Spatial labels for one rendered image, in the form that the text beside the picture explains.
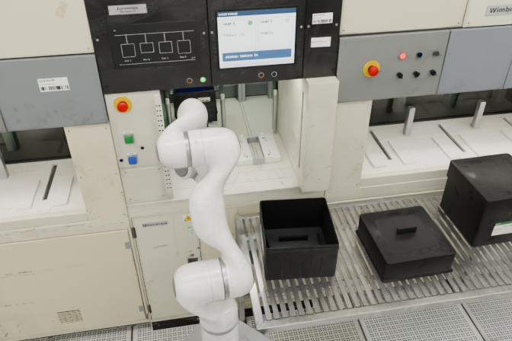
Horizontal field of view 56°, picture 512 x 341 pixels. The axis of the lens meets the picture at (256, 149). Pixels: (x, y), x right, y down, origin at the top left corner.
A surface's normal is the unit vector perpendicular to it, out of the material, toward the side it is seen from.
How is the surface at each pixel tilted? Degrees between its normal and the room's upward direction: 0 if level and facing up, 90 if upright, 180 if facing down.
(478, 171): 0
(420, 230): 0
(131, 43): 90
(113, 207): 90
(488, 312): 0
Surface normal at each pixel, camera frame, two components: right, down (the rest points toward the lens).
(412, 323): 0.00, -0.83
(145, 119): 0.17, 0.55
